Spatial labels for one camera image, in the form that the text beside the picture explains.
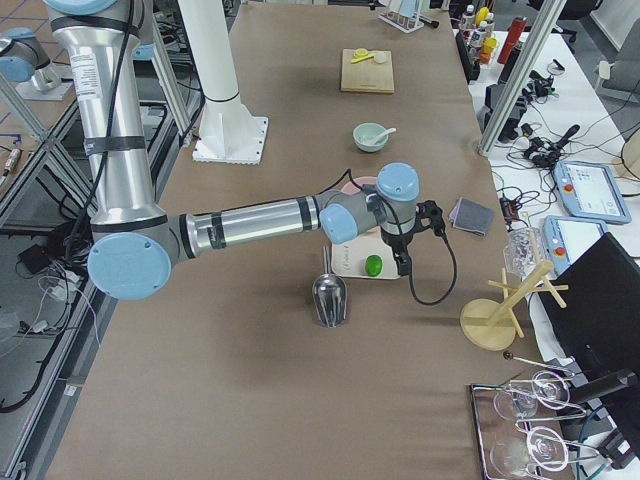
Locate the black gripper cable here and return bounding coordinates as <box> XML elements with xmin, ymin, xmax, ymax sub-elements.
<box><xmin>408</xmin><ymin>199</ymin><xmax>458</xmax><ymax>306</ymax></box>

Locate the white wire dish rack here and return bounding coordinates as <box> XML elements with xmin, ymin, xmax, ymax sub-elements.
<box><xmin>378</xmin><ymin>0</ymin><xmax>439</xmax><ymax>33</ymax></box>

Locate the aluminium frame post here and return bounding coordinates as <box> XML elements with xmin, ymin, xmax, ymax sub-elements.
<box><xmin>477</xmin><ymin>0</ymin><xmax>566</xmax><ymax>157</ymax></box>

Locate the pink bowl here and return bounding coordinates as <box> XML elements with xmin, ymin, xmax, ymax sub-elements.
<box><xmin>341</xmin><ymin>176</ymin><xmax>377</xmax><ymax>195</ymax></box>

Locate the metal ice scoop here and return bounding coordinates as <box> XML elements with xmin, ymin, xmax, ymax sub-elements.
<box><xmin>312</xmin><ymin>246</ymin><xmax>347</xmax><ymax>328</ymax></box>

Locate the wooden cutting board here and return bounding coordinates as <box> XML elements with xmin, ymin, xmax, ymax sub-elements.
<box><xmin>340</xmin><ymin>48</ymin><xmax>395</xmax><ymax>94</ymax></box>

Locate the red bottle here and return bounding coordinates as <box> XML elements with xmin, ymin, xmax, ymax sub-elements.
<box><xmin>497</xmin><ymin>16</ymin><xmax>527</xmax><ymax>65</ymax></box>

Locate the black monitor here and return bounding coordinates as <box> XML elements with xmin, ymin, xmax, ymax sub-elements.
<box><xmin>540</xmin><ymin>233</ymin><xmax>639</xmax><ymax>380</ymax></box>

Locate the green lime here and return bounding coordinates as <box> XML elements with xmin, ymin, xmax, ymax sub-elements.
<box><xmin>364</xmin><ymin>254</ymin><xmax>384</xmax><ymax>278</ymax></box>

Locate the grey cleaning cloth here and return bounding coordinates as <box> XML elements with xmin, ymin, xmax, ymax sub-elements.
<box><xmin>452</xmin><ymin>197</ymin><xmax>496</xmax><ymax>235</ymax></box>

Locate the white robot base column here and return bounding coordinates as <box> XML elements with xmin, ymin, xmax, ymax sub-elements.
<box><xmin>179</xmin><ymin>0</ymin><xmax>268</xmax><ymax>165</ymax></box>

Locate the white steamed bun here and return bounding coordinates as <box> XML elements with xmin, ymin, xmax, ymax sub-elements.
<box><xmin>374</xmin><ymin>51</ymin><xmax>388</xmax><ymax>64</ymax></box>

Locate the upper wine glass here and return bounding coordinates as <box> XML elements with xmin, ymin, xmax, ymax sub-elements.
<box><xmin>493</xmin><ymin>370</ymin><xmax>569</xmax><ymax>420</ymax></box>

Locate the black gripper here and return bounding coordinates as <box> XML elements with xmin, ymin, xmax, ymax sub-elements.
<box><xmin>380</xmin><ymin>222</ymin><xmax>419</xmax><ymax>277</ymax></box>

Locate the wooden cup tree stand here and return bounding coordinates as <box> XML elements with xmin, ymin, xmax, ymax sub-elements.
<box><xmin>460</xmin><ymin>258</ymin><xmax>569</xmax><ymax>351</ymax></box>

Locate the lower wine glass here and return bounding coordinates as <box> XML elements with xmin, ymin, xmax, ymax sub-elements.
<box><xmin>490</xmin><ymin>426</ymin><xmax>569</xmax><ymax>479</ymax></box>

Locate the cream serving tray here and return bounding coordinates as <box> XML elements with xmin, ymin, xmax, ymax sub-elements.
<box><xmin>331</xmin><ymin>227</ymin><xmax>400</xmax><ymax>280</ymax></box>

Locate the yellow plastic knife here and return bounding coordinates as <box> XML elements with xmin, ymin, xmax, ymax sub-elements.
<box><xmin>350</xmin><ymin>53</ymin><xmax>375</xmax><ymax>64</ymax></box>

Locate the metal wine glass rack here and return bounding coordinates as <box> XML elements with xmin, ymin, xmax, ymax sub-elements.
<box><xmin>469</xmin><ymin>350</ymin><xmax>612</xmax><ymax>479</ymax></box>

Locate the white plastic spoon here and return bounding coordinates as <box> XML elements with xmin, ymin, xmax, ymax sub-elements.
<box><xmin>362</xmin><ymin>128</ymin><xmax>396</xmax><ymax>145</ymax></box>

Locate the mint green bowl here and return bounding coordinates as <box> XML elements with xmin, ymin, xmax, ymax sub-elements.
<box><xmin>352</xmin><ymin>122</ymin><xmax>388</xmax><ymax>153</ymax></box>

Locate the near teach pendant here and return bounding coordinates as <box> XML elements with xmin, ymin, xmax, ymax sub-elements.
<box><xmin>542</xmin><ymin>215</ymin><xmax>608</xmax><ymax>275</ymax></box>

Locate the far teach pendant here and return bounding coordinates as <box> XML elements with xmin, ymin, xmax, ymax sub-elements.
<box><xmin>553</xmin><ymin>160</ymin><xmax>632</xmax><ymax>225</ymax></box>

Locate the teach pendant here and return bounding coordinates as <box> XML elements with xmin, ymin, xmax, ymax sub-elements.
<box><xmin>542</xmin><ymin>215</ymin><xmax>608</xmax><ymax>275</ymax></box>
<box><xmin>553</xmin><ymin>160</ymin><xmax>632</xmax><ymax>225</ymax></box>

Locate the clear glass mug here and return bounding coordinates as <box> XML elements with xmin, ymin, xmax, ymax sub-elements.
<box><xmin>503</xmin><ymin>226</ymin><xmax>548</xmax><ymax>277</ymax></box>

